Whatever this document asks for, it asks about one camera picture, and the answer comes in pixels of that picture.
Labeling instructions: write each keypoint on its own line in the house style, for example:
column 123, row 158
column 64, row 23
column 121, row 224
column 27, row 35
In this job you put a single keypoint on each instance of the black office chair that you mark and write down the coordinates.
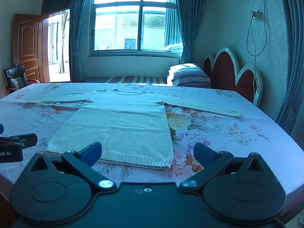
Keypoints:
column 15, row 77

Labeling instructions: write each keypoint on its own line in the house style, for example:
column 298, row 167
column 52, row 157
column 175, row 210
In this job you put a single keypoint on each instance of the brown wooden door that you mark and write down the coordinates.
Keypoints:
column 28, row 47

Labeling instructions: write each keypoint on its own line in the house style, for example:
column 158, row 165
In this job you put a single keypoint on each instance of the red and white headboard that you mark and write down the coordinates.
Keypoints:
column 224, row 71

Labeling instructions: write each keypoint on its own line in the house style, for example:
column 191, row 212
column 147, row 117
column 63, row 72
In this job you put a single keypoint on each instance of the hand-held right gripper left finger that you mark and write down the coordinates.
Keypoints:
column 91, row 153

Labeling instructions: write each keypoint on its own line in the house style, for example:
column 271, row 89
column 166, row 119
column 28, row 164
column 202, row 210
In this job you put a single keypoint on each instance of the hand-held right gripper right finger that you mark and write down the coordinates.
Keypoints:
column 204, row 154

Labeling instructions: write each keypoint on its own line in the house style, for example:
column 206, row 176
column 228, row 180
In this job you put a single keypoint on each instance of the striped bed sheet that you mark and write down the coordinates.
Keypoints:
column 125, row 79

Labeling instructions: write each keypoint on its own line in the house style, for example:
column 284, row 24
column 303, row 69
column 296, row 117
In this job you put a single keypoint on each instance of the cream knit sweater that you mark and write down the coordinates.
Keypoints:
column 123, row 123

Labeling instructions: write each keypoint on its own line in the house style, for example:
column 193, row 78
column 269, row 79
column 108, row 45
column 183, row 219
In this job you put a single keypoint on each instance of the blue window curtain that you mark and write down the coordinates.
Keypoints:
column 78, row 40
column 294, row 52
column 186, row 28

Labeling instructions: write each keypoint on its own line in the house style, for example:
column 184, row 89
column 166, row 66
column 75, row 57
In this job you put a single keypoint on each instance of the striped pillow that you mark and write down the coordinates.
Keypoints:
column 190, row 76

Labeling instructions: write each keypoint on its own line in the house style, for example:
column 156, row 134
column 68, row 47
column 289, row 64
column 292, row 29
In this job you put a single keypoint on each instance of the large sliding window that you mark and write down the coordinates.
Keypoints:
column 130, row 26

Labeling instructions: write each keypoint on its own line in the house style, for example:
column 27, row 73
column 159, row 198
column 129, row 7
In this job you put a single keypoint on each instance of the wall socket with charger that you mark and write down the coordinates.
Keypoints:
column 257, row 14

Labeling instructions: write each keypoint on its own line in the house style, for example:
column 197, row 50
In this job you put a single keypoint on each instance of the pale tied curtain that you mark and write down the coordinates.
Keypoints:
column 63, row 45

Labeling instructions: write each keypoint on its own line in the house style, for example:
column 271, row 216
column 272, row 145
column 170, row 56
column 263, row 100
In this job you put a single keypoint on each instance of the small sliding window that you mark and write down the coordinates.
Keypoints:
column 53, row 42

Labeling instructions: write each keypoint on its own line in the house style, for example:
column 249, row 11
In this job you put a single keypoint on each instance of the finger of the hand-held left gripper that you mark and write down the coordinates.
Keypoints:
column 1, row 129
column 27, row 140

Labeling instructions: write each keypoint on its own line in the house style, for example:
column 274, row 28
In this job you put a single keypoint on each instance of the pale bedding bundle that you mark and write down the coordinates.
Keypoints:
column 174, row 48

